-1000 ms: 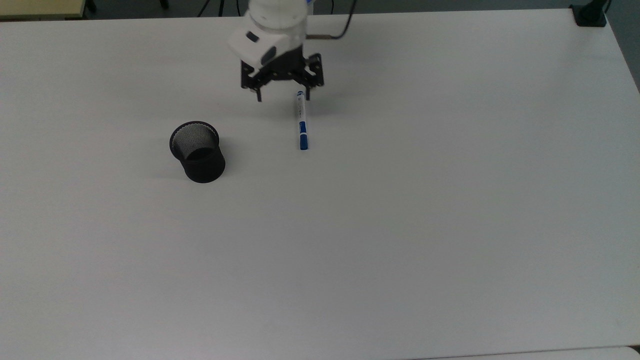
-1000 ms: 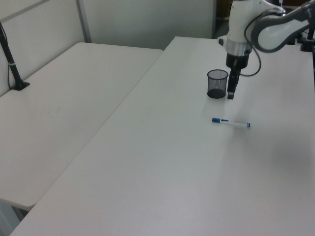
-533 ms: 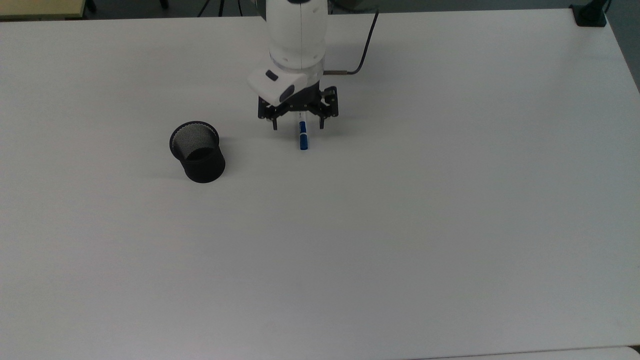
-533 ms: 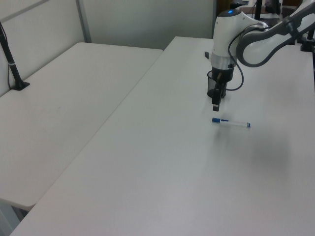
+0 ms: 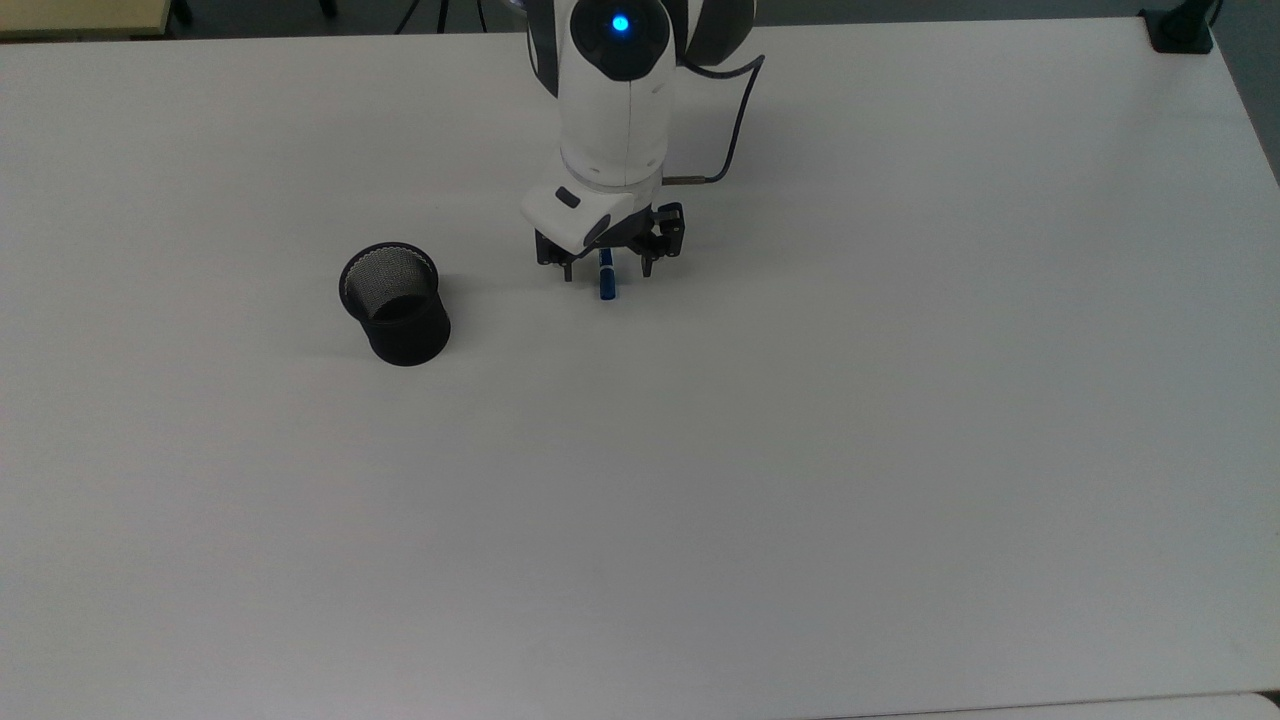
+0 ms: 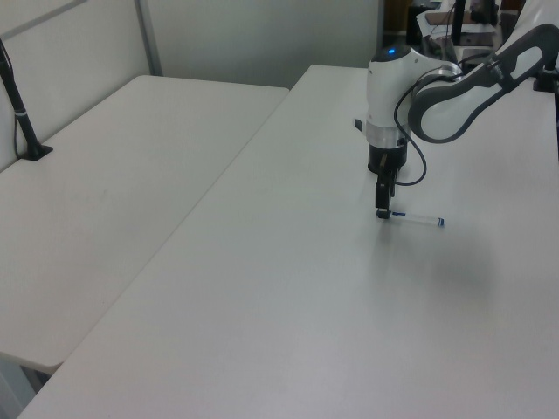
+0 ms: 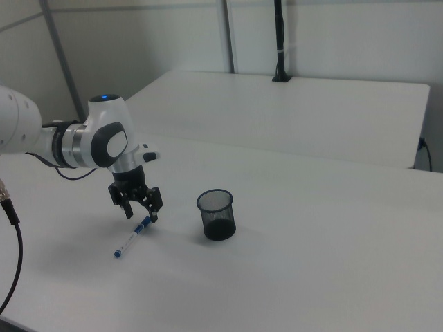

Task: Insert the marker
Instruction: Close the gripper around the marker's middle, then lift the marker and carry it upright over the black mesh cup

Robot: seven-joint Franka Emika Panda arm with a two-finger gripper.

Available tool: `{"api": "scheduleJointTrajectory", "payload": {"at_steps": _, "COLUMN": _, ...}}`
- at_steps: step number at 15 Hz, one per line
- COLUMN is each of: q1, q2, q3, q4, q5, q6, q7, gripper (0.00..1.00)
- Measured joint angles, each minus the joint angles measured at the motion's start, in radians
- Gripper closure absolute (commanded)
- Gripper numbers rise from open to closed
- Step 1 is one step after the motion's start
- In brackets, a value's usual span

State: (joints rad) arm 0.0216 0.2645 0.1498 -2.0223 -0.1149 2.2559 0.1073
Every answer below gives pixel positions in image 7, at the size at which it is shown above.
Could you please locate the black mesh pen cup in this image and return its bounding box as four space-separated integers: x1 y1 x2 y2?
196 188 237 241

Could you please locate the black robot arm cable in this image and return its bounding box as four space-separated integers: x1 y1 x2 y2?
34 151 100 181

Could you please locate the white adjoining table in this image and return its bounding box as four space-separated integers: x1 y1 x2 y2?
125 71 431 170

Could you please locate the thin black wall cable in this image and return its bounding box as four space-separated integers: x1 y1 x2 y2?
418 137 433 171

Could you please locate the thick black cable with connector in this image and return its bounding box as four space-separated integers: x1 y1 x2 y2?
0 178 24 314

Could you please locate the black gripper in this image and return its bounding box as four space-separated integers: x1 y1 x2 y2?
107 165 163 224

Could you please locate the grey metal frame post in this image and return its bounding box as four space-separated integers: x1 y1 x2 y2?
39 0 87 120
221 0 239 74

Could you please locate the blue and white marker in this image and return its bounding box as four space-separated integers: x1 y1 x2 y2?
113 216 152 259

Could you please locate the black camera pole with clamp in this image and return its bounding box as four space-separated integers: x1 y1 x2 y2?
271 0 293 83

